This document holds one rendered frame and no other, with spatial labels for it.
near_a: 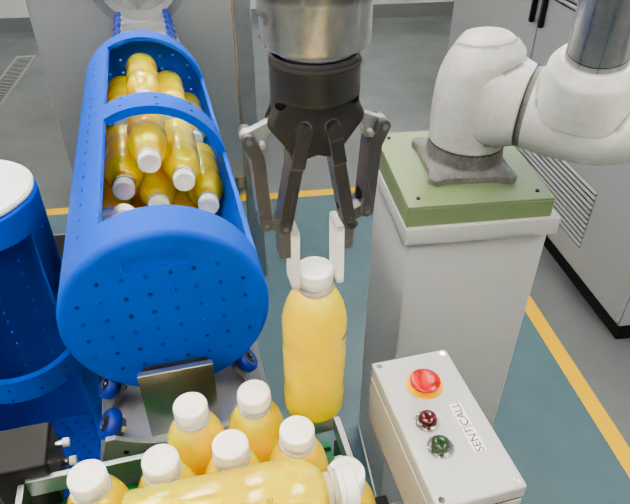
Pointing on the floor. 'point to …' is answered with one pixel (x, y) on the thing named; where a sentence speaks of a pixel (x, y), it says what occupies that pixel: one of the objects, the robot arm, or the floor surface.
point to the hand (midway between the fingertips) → (315, 252)
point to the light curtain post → (245, 74)
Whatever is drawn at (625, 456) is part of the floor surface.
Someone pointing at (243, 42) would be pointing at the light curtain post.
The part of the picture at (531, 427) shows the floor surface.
